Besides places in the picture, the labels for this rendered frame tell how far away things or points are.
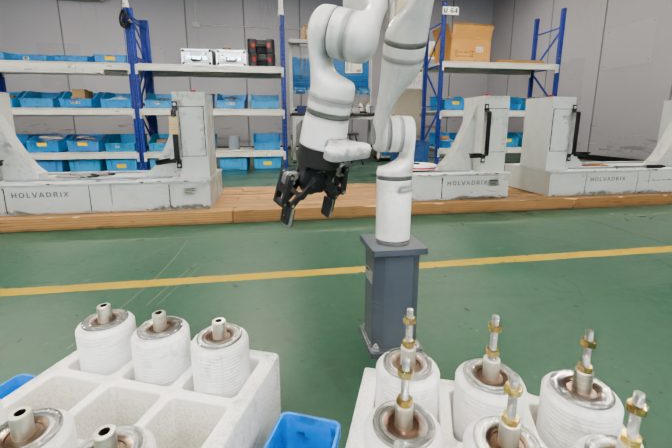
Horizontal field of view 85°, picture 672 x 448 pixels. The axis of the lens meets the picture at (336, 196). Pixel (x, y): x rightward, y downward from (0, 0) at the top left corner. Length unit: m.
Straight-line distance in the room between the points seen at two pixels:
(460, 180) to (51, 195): 2.58
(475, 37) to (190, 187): 4.56
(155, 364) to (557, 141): 2.92
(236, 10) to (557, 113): 7.23
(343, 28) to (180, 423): 0.66
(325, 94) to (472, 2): 9.77
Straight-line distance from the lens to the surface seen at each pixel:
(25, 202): 2.80
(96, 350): 0.82
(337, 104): 0.56
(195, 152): 2.47
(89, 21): 9.65
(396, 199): 0.93
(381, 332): 1.04
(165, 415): 0.73
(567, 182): 3.21
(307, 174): 0.60
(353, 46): 0.54
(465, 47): 5.80
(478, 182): 2.78
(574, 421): 0.64
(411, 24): 0.82
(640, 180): 3.66
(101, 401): 0.79
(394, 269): 0.97
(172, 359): 0.75
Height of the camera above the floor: 0.61
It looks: 11 degrees down
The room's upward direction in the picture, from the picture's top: straight up
